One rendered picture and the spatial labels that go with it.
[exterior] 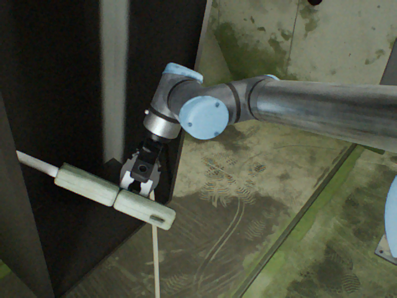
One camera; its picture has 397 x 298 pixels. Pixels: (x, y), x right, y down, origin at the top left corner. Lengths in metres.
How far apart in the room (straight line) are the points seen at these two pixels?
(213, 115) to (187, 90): 0.08
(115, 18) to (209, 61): 1.77
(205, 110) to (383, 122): 0.34
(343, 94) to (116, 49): 0.92
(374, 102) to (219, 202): 1.66
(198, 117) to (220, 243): 1.27
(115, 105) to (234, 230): 0.95
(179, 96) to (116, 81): 0.66
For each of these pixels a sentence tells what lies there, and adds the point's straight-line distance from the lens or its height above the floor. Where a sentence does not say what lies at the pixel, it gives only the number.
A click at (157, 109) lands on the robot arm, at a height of 1.12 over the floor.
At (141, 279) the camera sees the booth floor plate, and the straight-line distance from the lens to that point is 1.80.
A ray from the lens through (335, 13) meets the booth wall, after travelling 2.57.
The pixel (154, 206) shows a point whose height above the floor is 0.90.
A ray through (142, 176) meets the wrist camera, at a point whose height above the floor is 1.01.
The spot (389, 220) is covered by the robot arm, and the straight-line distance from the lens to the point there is 0.29.
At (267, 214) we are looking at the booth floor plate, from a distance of 2.07.
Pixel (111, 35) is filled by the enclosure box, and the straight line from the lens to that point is 1.28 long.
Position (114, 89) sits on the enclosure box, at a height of 0.90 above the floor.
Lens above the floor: 1.55
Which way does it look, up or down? 38 degrees down
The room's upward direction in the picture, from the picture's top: 1 degrees clockwise
